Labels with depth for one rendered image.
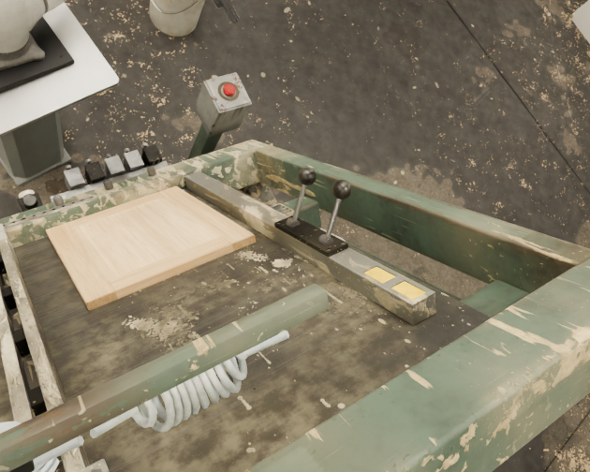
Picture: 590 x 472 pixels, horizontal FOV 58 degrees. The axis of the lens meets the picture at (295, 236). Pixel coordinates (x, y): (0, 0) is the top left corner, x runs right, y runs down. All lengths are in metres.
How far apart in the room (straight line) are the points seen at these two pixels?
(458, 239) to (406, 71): 2.43
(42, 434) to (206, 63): 2.60
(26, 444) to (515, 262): 0.80
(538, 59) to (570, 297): 3.53
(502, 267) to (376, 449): 0.56
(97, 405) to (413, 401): 0.32
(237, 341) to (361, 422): 0.19
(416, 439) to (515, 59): 3.64
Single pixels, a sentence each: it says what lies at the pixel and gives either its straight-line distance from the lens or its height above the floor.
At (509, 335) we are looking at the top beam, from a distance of 0.68.
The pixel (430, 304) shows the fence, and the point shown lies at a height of 1.66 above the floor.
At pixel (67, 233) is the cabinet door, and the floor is 0.96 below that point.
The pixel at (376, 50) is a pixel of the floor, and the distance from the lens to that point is 3.40.
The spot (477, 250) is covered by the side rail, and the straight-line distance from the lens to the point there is 1.05.
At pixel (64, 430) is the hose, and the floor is 1.94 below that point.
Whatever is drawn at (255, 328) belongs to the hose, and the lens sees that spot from 0.45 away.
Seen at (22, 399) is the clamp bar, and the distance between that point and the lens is 0.81.
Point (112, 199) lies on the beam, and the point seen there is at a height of 0.90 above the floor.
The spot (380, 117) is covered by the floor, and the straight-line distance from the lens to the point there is 3.15.
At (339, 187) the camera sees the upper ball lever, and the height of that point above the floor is 1.54.
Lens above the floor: 2.37
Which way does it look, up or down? 64 degrees down
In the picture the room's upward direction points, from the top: 51 degrees clockwise
